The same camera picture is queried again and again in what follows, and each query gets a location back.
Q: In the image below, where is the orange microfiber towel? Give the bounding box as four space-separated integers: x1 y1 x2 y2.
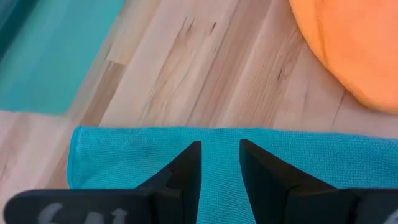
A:
288 0 398 115

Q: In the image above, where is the teal microfiber towel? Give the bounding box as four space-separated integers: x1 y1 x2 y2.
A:
67 126 398 224

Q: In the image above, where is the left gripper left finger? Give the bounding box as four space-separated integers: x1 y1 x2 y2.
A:
136 140 203 224

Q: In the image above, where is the teal translucent plastic basket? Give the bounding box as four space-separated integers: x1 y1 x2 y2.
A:
0 0 126 116

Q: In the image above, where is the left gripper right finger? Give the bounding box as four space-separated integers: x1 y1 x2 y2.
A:
238 139 355 224

